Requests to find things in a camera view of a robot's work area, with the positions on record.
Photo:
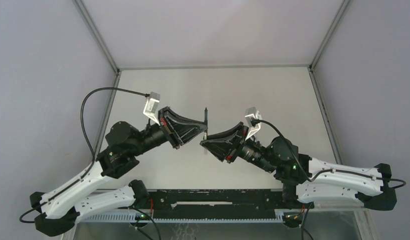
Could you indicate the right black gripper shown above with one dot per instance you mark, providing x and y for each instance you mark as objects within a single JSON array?
[{"x": 219, "y": 148}]

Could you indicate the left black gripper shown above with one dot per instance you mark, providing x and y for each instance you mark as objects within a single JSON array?
[{"x": 180, "y": 133}]

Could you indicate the black gel pen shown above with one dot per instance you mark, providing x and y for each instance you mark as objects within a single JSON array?
[{"x": 206, "y": 116}]

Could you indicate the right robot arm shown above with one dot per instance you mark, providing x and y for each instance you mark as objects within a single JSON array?
[{"x": 306, "y": 179}]

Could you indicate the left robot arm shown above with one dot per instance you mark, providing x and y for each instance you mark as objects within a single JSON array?
[{"x": 61, "y": 209}]

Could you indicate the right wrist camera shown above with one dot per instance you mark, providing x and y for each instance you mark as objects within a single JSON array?
[{"x": 252, "y": 116}]

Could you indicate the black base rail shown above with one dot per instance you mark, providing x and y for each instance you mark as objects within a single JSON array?
[{"x": 218, "y": 204}]

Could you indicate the aluminium frame back rail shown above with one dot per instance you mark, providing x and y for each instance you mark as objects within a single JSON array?
[{"x": 215, "y": 67}]

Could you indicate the aluminium frame right post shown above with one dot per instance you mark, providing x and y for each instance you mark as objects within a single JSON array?
[{"x": 312, "y": 70}]

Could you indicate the aluminium frame post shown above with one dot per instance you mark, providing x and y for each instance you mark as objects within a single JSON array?
[
  {"x": 85, "y": 14},
  {"x": 312, "y": 70}
]

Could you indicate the white cable tray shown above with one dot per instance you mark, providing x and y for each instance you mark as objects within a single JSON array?
[{"x": 132, "y": 217}]

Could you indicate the aluminium frame left post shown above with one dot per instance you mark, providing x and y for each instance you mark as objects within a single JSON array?
[{"x": 85, "y": 14}]

